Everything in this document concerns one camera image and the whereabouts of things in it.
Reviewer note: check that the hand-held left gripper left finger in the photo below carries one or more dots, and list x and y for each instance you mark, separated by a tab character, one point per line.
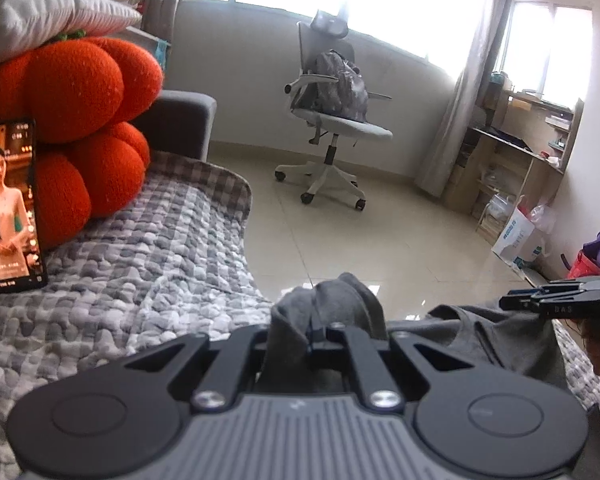
252	341

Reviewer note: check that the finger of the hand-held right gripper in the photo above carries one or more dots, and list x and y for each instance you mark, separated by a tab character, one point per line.
520	303
545	289

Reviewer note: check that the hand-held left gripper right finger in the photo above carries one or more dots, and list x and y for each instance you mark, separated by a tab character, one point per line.
330	339

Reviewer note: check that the grey t-shirt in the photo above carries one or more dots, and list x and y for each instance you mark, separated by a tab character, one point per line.
480	345

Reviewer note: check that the person's right hand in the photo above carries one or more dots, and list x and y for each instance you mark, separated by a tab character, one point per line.
594	345

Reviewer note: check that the red bag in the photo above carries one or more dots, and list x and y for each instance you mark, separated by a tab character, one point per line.
585	266

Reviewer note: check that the clear plastic bag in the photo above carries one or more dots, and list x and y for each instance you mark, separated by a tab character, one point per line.
540	215

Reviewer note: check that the wooden shelf desk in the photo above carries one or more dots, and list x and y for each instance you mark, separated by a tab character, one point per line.
505	160

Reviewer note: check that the grey checked blanket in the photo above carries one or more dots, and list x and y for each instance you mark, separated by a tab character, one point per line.
130	270

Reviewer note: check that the white grey office chair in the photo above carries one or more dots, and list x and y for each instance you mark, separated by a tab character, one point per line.
350	130

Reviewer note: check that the dark grey sofa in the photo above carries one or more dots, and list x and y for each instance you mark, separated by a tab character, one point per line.
185	120

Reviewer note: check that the grey backpack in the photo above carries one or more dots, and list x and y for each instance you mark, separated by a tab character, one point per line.
340	85

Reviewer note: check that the blue plastic bag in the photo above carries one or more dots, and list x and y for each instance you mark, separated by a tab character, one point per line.
161	54

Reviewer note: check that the orange pumpkin plush cushion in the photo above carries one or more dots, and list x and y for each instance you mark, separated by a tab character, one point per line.
80	90

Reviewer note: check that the light grey pillow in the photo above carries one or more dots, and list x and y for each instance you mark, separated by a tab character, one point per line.
45	15

